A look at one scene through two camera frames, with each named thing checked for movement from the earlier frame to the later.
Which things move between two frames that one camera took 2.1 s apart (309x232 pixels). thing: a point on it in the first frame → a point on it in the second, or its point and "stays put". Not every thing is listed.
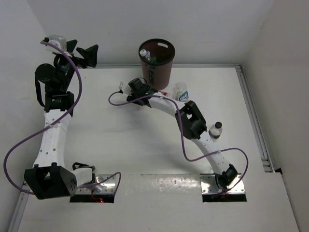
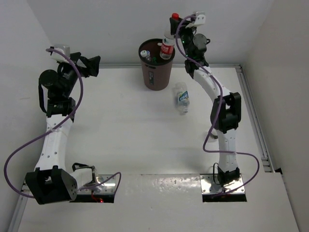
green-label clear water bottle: x=148 y=57 stays put
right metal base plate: x=209 y=185 stays put
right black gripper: x=132 y=97 → x=182 y=28
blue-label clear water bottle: x=180 y=93 stays put
